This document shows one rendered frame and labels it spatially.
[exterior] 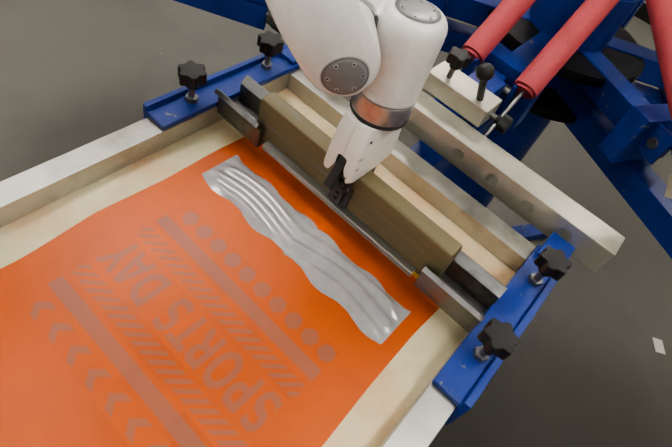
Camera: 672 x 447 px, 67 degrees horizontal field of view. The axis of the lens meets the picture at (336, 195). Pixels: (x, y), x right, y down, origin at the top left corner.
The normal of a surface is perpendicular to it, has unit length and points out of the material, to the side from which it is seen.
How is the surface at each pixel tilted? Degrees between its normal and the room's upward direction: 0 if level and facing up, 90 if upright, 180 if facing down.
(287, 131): 90
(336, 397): 0
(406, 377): 0
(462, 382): 0
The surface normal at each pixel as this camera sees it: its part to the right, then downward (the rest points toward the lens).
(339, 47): 0.12, 0.74
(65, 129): 0.23, -0.63
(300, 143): -0.65, 0.47
